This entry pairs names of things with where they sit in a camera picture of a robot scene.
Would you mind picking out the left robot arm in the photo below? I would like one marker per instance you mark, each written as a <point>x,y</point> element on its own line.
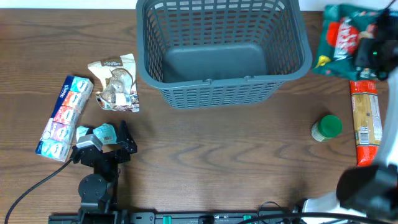
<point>98,191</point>

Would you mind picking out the green Nescafe coffee bag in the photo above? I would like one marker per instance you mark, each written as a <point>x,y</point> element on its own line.
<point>344,25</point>

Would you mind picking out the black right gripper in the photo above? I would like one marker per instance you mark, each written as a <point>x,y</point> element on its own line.
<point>367,52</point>

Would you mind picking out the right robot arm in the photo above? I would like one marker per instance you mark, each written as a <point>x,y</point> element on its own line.
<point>368,191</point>

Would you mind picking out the orange spaghetti pasta packet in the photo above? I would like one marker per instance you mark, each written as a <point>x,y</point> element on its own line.
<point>366,120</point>

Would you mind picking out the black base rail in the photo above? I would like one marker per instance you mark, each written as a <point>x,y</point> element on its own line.
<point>265,216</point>

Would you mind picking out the grey plastic shopping basket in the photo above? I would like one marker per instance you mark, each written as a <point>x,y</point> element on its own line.
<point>204,53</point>

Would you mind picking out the Kleenex tissue multipack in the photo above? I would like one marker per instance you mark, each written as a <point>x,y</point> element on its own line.
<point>57,136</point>

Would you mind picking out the green lid spice jar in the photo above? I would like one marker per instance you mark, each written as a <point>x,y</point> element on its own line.
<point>328,127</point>

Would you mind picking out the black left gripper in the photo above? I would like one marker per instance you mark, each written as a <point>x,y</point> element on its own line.
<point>109,150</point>

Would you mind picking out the beige cookie snack bag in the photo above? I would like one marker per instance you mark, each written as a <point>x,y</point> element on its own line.
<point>117,76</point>

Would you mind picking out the teal small wrapped packet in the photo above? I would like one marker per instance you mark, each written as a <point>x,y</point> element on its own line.
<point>106,133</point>

